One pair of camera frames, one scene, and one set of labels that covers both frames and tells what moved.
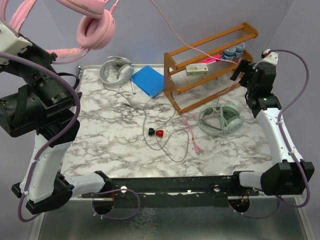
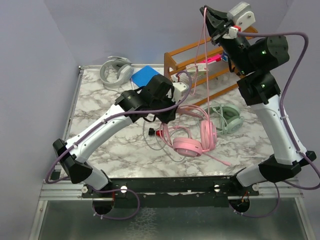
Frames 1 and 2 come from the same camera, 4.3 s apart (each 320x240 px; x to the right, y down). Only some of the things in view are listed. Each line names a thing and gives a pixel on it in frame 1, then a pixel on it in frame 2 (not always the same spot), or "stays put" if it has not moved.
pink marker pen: x=210 y=59 stays put
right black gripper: x=245 y=66 -> x=216 y=20
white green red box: x=196 y=69 stays put
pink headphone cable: x=186 y=115 -> x=204 y=13
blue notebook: x=150 y=80 stays put
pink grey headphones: x=95 y=31 -> x=180 y=139
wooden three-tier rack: x=203 y=72 stays put
